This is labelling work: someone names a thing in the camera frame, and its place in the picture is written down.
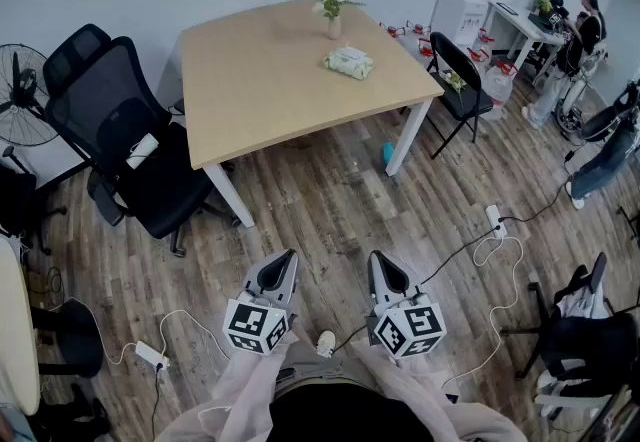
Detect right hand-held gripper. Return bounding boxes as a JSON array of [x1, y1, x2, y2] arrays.
[[364, 250, 447, 360]]

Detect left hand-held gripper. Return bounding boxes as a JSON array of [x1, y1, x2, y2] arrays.
[[222, 248, 300, 357]]

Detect light green cloth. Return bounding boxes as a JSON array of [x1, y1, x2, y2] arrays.
[[322, 46, 375, 82]]

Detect person's right forearm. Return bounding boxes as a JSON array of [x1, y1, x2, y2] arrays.
[[349, 342, 527, 442]]

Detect person's left forearm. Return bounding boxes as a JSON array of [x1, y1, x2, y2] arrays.
[[168, 339, 302, 442]]

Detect person's white shoe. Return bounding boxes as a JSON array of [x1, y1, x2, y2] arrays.
[[315, 329, 337, 360]]

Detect person's leg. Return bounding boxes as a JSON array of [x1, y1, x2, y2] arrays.
[[272, 338, 381, 390]]

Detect white power strip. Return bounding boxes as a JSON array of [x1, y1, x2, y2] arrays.
[[484, 204, 507, 238], [135, 340, 171, 372]]

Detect person's torso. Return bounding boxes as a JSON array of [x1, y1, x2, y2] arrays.
[[268, 376, 444, 442]]

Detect white roll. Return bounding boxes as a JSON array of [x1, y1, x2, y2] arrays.
[[124, 133, 161, 170]]

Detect pale garment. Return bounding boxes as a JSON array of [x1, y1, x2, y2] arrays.
[[553, 285, 612, 322]]

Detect wooden table with white legs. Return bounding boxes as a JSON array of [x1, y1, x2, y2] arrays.
[[179, 0, 445, 229]]

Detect small white flower sprig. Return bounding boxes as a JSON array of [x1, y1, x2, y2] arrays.
[[441, 70, 468, 96]]

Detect black stool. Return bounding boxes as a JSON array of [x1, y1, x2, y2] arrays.
[[30, 298, 105, 379]]

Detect black chair with bag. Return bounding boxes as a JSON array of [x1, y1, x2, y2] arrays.
[[501, 252, 640, 431]]

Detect black mesh office chair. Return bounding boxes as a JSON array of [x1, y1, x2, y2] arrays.
[[42, 23, 242, 259]]

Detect black folding chair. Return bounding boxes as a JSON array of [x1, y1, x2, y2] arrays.
[[425, 31, 495, 161]]

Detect row of clear water jugs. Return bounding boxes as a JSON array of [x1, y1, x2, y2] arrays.
[[378, 19, 518, 123]]

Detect white wheeled stool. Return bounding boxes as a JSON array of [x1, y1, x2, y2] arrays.
[[555, 42, 609, 134]]

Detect round beige table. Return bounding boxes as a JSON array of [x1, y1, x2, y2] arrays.
[[0, 235, 42, 417]]

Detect white water dispenser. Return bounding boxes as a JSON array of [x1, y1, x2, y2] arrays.
[[429, 0, 489, 49]]

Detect white desk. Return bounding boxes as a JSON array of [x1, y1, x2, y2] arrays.
[[482, 1, 567, 77]]

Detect black floor fan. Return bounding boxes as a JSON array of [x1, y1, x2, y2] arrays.
[[0, 43, 64, 175]]

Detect black cable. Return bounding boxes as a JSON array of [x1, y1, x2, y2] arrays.
[[499, 149, 582, 224], [329, 228, 502, 354], [148, 368, 165, 442]]

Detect white cable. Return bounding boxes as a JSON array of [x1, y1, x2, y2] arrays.
[[48, 297, 232, 366], [440, 235, 525, 392]]

